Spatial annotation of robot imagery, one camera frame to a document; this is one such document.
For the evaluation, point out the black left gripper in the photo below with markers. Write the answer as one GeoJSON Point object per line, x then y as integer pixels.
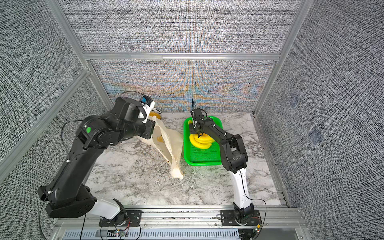
{"type": "Point", "coordinates": [150, 124]}

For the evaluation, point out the yellow banana bunch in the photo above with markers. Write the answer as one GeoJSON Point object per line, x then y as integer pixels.
{"type": "Point", "coordinates": [202, 142]}

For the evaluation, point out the cream plastic bag banana print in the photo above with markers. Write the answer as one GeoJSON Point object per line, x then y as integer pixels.
{"type": "Point", "coordinates": [169, 143]}

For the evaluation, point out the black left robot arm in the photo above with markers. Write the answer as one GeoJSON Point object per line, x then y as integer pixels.
{"type": "Point", "coordinates": [67, 196]}

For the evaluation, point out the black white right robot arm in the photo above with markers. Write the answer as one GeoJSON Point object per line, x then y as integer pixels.
{"type": "Point", "coordinates": [234, 159]}

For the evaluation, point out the black white patterned bowl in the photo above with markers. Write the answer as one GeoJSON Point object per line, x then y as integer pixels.
{"type": "Point", "coordinates": [156, 113]}

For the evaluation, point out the green plastic basket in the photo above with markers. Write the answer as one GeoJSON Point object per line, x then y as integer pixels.
{"type": "Point", "coordinates": [198, 157]}

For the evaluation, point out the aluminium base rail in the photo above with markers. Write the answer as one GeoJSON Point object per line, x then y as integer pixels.
{"type": "Point", "coordinates": [187, 223]}

